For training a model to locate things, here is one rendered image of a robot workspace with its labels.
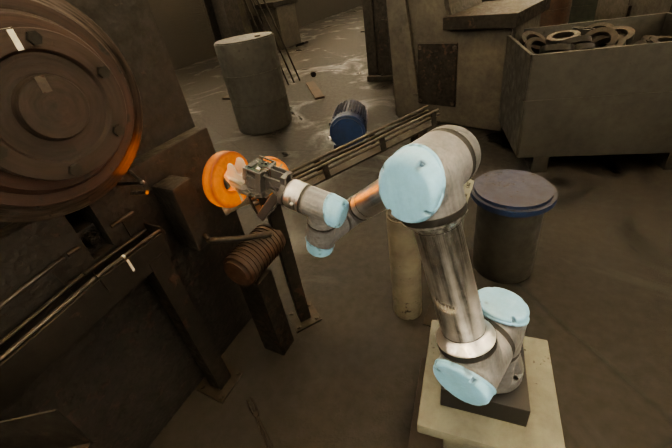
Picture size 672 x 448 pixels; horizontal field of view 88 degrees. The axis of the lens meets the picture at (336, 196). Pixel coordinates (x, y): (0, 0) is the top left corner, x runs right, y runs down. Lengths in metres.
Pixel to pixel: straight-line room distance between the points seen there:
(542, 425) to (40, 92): 1.27
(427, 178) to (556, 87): 1.91
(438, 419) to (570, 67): 1.92
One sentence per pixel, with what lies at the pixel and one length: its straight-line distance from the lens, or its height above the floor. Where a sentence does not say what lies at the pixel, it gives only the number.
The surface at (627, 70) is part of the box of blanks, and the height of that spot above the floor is 0.61.
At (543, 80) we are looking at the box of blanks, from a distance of 2.37.
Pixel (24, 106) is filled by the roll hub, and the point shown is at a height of 1.13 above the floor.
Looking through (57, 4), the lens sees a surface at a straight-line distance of 1.00.
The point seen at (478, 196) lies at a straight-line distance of 1.54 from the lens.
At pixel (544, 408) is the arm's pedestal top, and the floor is 0.30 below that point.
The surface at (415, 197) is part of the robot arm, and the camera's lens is 0.56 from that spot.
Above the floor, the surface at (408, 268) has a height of 0.30.
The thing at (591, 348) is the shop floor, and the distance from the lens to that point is 1.65.
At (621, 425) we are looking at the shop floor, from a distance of 1.52.
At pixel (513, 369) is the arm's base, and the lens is 0.99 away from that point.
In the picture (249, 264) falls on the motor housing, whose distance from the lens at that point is 1.19.
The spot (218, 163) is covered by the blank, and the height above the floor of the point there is 0.89.
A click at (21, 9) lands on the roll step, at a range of 0.95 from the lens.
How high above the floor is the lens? 1.25
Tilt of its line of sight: 32 degrees down
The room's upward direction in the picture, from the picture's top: 9 degrees counter-clockwise
